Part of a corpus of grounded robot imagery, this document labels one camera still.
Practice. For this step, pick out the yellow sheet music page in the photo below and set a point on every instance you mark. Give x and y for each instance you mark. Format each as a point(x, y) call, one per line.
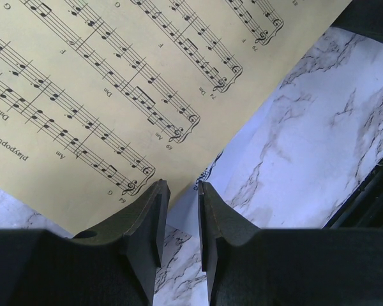
point(99, 99)

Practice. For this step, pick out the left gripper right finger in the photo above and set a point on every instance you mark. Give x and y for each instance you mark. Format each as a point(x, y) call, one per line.
point(247, 265)

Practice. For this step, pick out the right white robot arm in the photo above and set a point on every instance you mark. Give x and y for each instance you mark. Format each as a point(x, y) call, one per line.
point(363, 17)

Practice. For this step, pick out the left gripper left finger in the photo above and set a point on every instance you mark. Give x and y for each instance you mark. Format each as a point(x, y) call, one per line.
point(111, 263)

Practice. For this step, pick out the white sheet music page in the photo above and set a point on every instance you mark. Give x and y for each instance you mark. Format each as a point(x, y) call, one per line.
point(184, 214)

